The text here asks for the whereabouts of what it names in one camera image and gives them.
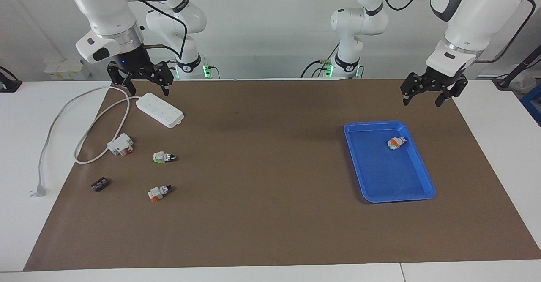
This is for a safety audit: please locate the white red circuit breaker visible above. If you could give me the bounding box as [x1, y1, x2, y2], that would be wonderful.
[107, 133, 134, 156]

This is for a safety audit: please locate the blue storage crate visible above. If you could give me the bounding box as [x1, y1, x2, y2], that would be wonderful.
[521, 83, 541, 126]

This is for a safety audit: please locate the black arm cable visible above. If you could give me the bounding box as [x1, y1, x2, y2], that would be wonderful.
[118, 0, 189, 60]
[378, 0, 531, 63]

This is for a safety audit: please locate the brown table mat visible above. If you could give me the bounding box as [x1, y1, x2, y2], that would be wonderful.
[23, 78, 541, 272]

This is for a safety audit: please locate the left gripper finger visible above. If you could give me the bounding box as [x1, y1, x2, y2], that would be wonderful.
[401, 74, 426, 106]
[435, 76, 468, 107]

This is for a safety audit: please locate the black base cable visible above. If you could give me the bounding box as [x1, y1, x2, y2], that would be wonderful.
[301, 60, 334, 79]

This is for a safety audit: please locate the white power strip cable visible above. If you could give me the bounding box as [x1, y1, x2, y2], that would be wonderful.
[30, 86, 142, 198]

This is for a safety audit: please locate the clear plastic bag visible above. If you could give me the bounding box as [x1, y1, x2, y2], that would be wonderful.
[514, 71, 537, 94]

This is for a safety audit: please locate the black clamp mount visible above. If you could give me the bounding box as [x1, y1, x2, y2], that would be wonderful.
[0, 66, 22, 93]

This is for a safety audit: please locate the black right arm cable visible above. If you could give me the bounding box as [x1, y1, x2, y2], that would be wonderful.
[118, 0, 189, 60]

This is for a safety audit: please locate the white power strip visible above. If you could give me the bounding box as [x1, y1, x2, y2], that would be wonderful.
[135, 93, 185, 129]

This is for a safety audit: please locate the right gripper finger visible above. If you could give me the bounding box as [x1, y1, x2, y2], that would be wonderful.
[107, 61, 136, 96]
[152, 61, 175, 96]

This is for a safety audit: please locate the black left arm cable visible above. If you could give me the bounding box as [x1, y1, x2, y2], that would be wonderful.
[378, 0, 531, 63]

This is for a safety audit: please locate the white cardboard box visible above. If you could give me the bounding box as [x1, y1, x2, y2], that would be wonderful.
[44, 59, 90, 80]

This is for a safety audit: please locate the black stand pole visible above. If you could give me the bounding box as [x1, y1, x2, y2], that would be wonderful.
[492, 45, 541, 90]

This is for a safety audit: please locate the blue plastic tray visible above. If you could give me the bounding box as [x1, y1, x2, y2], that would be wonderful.
[343, 120, 437, 203]

